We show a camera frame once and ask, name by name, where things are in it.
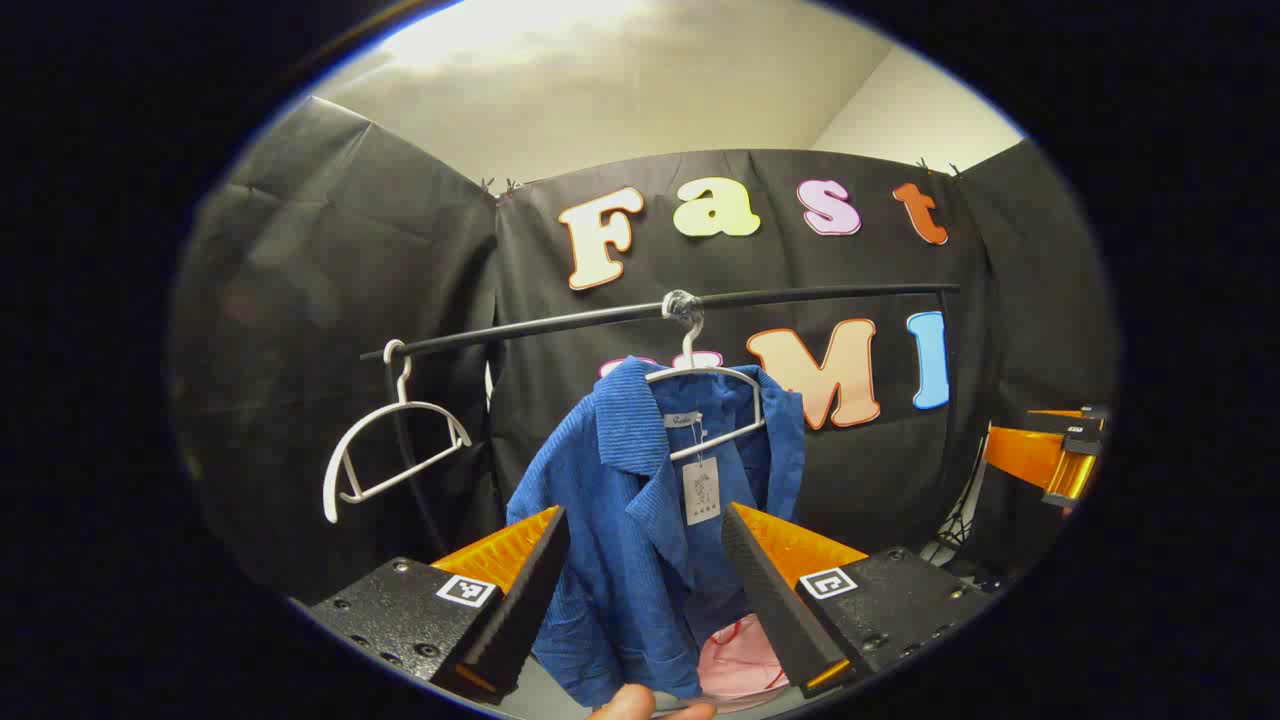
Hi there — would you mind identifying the white hanger with taped hook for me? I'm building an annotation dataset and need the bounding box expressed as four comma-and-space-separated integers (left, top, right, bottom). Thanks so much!
645, 290, 767, 463

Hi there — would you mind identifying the black backdrop stand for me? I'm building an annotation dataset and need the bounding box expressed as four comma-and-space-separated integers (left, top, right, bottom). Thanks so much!
920, 430, 991, 566

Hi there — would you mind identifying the blue corduroy shirt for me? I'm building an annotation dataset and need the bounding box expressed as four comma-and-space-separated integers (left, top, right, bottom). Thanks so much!
505, 355, 809, 709

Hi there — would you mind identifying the black clothes rack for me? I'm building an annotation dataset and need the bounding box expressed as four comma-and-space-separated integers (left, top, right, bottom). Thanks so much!
360, 283, 961, 561

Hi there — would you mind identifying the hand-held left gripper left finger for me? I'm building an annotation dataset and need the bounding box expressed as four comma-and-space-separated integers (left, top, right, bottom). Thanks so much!
305, 505, 571, 706

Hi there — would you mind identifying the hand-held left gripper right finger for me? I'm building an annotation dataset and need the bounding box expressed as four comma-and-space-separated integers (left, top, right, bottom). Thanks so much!
722, 503, 991, 699

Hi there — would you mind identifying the pink laundry hamper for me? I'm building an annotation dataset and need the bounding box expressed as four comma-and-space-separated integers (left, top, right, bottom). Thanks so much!
697, 615, 791, 701

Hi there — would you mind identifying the white plastic hanger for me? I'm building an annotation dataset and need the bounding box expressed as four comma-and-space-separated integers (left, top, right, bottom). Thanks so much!
322, 340, 473, 525

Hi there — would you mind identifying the white hang tag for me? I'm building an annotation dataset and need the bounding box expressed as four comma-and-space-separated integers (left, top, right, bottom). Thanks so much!
683, 458, 722, 527

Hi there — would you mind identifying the black backdrop cloth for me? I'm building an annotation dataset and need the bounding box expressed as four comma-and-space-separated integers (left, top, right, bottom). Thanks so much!
170, 95, 1119, 611

